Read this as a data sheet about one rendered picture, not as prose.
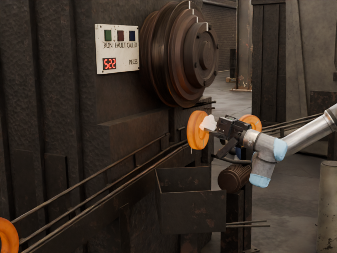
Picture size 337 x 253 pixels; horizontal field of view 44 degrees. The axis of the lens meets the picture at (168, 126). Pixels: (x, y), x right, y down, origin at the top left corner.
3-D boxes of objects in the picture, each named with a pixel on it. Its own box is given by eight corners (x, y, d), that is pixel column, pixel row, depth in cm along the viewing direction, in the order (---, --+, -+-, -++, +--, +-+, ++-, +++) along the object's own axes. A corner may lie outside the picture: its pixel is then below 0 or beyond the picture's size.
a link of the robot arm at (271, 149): (278, 165, 152) (286, 143, 150) (250, 154, 156) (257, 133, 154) (283, 161, 159) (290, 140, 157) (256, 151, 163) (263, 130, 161)
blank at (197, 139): (184, 116, 162) (192, 117, 160) (201, 106, 175) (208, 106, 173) (188, 154, 167) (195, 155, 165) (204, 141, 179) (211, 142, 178)
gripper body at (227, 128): (224, 113, 167) (253, 123, 162) (219, 133, 170) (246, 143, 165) (217, 116, 161) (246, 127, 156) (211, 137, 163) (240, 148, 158)
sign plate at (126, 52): (97, 74, 156) (94, 24, 153) (135, 70, 179) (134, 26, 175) (101, 74, 155) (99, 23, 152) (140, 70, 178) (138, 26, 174)
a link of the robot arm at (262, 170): (267, 180, 167) (275, 155, 164) (268, 191, 156) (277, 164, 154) (247, 175, 168) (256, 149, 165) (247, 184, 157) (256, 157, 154)
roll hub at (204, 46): (183, 90, 177) (182, 21, 172) (209, 84, 201) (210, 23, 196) (195, 90, 174) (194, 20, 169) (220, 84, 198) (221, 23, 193)
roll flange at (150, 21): (131, 112, 180) (127, -2, 172) (181, 99, 221) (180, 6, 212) (151, 114, 176) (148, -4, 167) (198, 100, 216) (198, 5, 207)
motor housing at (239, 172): (215, 264, 226) (215, 168, 216) (229, 247, 245) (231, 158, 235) (238, 270, 220) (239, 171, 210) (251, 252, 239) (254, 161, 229)
